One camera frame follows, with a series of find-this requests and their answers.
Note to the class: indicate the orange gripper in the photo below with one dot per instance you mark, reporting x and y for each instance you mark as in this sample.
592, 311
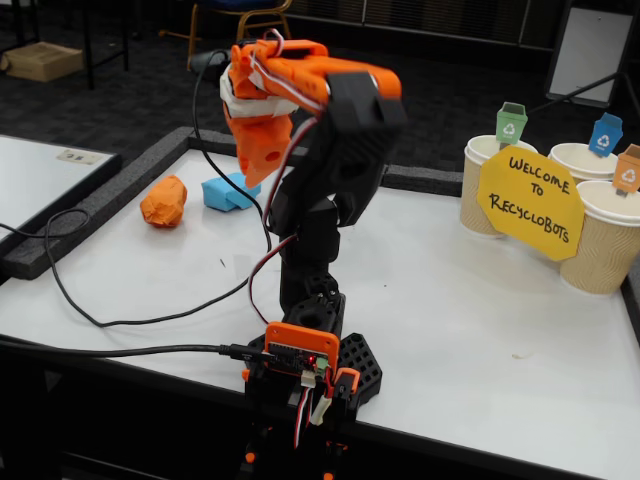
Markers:
254, 150

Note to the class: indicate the blue paper wad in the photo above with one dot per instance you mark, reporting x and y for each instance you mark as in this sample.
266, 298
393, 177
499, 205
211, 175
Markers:
220, 195

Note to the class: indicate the black robot base with clamp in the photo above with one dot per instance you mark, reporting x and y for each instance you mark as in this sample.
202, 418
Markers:
360, 365

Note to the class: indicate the orange and black robot arm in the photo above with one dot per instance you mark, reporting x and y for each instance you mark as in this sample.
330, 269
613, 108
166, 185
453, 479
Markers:
345, 165

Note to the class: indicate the black wrist webcam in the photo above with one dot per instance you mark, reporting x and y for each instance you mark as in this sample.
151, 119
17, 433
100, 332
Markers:
207, 61

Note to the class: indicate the orange paper ball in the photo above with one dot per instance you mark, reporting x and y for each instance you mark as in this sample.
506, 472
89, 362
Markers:
164, 202

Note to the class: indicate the short black foam border strip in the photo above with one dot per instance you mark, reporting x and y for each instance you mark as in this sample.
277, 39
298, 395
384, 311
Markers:
632, 320
430, 180

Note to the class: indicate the small paper label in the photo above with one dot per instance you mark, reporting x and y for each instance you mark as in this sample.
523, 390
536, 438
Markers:
77, 158

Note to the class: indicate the orange controller board housing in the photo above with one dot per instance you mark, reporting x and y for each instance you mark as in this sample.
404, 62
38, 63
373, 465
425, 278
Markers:
300, 337

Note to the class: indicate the black metal table legs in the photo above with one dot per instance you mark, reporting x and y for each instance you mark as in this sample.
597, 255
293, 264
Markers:
89, 50

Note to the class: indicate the paper cup with green tag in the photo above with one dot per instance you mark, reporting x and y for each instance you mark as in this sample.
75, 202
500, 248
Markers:
472, 210

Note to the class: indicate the brown cardboard box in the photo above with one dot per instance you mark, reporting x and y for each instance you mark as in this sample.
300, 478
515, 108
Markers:
42, 62

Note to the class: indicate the green recycling bin tag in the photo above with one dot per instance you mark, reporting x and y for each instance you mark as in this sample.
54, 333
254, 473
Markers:
510, 127

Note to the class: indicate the yellow welcome sign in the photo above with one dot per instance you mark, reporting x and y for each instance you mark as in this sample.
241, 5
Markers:
527, 205

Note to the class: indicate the paper cup with blue tag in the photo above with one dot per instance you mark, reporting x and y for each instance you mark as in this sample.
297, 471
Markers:
575, 165

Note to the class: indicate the black tripod leg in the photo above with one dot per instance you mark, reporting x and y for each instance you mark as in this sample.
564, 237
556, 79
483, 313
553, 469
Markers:
575, 95

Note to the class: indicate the blue recycling bin tag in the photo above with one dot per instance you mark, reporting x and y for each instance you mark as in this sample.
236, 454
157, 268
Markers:
604, 137

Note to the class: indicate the paper cup with orange tag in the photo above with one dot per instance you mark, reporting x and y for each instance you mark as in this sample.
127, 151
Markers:
605, 250

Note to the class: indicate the orange recycling bin tag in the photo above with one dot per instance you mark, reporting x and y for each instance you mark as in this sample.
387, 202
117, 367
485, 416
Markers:
630, 172

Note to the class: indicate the gold frame blue seat chair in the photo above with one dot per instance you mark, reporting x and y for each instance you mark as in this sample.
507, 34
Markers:
235, 4

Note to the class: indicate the white board with black frame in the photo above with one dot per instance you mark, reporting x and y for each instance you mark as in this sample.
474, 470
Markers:
30, 185

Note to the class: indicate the white panel with dark frame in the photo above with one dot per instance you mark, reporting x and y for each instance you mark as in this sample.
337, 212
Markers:
585, 55

